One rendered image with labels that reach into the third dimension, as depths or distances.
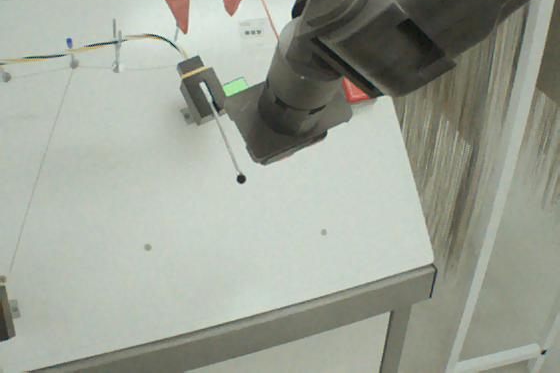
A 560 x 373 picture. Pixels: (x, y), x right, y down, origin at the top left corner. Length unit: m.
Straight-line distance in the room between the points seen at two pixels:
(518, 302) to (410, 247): 1.29
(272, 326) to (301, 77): 0.46
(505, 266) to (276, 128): 1.81
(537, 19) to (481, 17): 0.75
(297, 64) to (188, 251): 0.41
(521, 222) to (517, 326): 0.57
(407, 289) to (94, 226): 0.45
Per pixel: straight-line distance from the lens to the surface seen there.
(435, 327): 1.97
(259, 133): 0.51
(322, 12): 0.37
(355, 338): 0.98
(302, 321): 0.82
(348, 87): 0.84
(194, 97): 0.72
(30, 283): 0.78
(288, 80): 0.43
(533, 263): 2.31
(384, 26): 0.36
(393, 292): 0.87
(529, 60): 1.14
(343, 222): 0.83
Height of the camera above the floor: 1.46
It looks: 34 degrees down
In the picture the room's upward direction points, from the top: straight up
